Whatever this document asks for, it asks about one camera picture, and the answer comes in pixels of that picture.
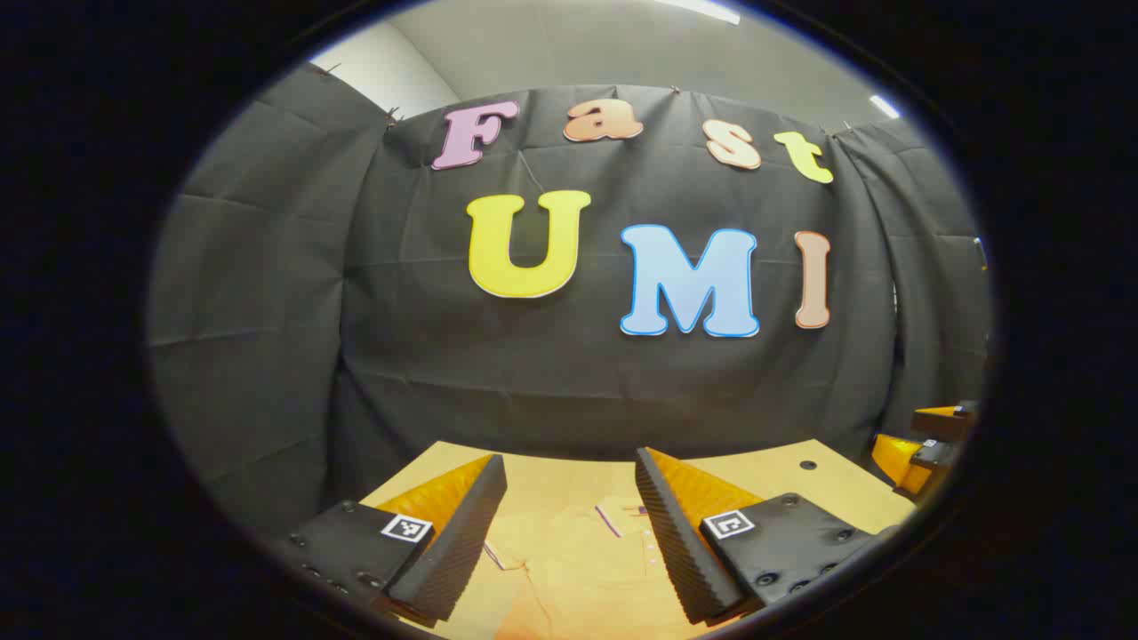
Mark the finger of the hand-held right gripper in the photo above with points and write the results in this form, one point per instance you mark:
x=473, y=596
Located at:
x=893, y=458
x=947, y=427

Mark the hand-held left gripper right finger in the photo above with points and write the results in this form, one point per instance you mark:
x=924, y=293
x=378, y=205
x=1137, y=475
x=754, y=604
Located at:
x=676, y=551

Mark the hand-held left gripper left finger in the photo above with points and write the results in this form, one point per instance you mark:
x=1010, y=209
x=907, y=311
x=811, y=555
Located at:
x=453, y=551

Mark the orange T-shirt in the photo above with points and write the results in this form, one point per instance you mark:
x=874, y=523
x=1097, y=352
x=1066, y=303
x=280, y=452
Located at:
x=578, y=578

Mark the black backdrop cloth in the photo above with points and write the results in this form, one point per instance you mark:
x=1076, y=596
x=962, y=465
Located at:
x=569, y=382

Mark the short ceiling light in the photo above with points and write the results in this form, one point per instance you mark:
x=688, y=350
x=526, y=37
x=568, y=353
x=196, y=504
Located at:
x=885, y=106

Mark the long ceiling light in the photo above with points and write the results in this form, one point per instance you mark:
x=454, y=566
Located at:
x=702, y=9

